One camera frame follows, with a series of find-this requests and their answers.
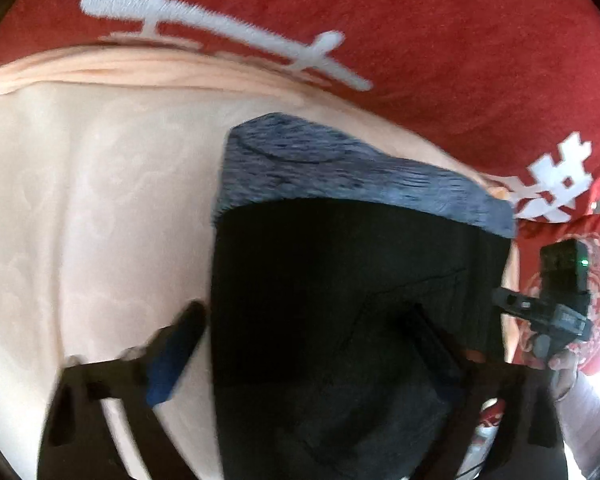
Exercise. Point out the red blanket with white print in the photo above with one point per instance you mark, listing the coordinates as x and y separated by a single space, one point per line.
430 35

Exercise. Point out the black pants with grey waistband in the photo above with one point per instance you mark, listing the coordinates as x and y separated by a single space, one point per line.
330 285

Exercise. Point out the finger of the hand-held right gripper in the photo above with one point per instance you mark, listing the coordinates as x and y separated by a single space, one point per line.
510 302

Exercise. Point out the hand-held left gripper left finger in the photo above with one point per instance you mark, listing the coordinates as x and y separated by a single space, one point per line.
164 366

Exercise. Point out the cream peach quilt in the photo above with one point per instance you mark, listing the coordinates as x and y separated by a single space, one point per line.
105 210

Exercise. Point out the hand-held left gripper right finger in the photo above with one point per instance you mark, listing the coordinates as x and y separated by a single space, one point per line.
442 347

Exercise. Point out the person's right hand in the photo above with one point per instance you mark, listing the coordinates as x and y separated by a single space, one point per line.
564 375

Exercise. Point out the person's right forearm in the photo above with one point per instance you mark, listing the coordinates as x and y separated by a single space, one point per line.
595 430

